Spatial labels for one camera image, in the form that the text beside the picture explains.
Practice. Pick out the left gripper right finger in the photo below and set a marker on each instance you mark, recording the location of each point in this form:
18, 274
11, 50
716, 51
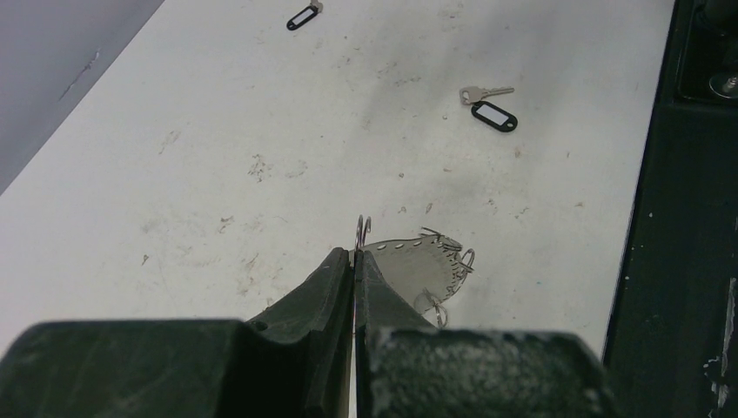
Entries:
384, 326

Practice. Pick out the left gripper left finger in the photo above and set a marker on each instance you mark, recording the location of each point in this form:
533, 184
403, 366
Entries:
299, 349

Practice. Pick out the grey key holder with rings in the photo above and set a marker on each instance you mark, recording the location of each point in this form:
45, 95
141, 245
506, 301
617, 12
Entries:
424, 271

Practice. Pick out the key with black tag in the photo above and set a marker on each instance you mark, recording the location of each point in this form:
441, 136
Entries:
486, 112
314, 8

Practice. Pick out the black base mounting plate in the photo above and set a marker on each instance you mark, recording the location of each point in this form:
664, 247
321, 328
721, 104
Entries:
671, 346

